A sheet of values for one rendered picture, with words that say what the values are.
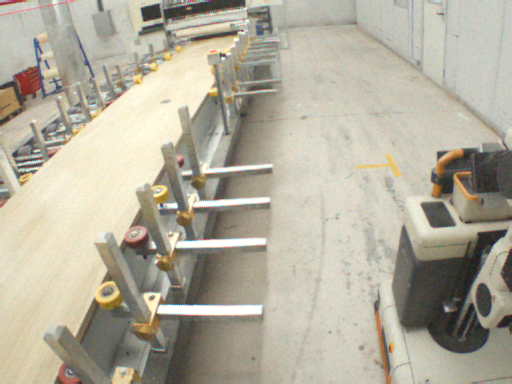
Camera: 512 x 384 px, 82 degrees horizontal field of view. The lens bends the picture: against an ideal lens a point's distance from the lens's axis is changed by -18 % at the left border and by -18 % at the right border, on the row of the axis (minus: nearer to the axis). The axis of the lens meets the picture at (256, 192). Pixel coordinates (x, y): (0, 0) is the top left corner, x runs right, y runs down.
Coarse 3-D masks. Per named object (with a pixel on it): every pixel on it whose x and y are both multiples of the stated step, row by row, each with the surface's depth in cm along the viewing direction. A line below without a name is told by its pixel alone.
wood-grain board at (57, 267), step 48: (192, 48) 421; (144, 96) 253; (192, 96) 231; (96, 144) 185; (144, 144) 173; (48, 192) 145; (96, 192) 138; (0, 240) 117; (48, 240) 113; (0, 288) 94; (48, 288) 93; (96, 288) 91; (0, 336) 78
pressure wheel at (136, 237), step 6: (132, 228) 112; (138, 228) 112; (144, 228) 112; (126, 234) 110; (132, 234) 110; (138, 234) 110; (144, 234) 109; (126, 240) 108; (132, 240) 107; (138, 240) 107; (144, 240) 109; (132, 246) 108; (138, 246) 108; (144, 246) 109; (144, 258) 115
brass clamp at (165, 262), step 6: (174, 234) 114; (174, 240) 111; (180, 240) 115; (174, 246) 109; (174, 252) 109; (162, 258) 105; (168, 258) 105; (174, 258) 108; (156, 264) 105; (162, 264) 105; (168, 264) 104; (174, 264) 107; (162, 270) 106; (168, 270) 106
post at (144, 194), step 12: (144, 192) 94; (144, 204) 96; (156, 204) 100; (144, 216) 98; (156, 216) 99; (156, 228) 100; (156, 240) 103; (168, 240) 106; (168, 252) 106; (168, 276) 112; (180, 276) 114
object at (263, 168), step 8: (224, 168) 154; (232, 168) 153; (240, 168) 152; (248, 168) 151; (256, 168) 150; (264, 168) 150; (272, 168) 152; (184, 176) 154; (208, 176) 154; (216, 176) 153; (224, 176) 153; (232, 176) 153
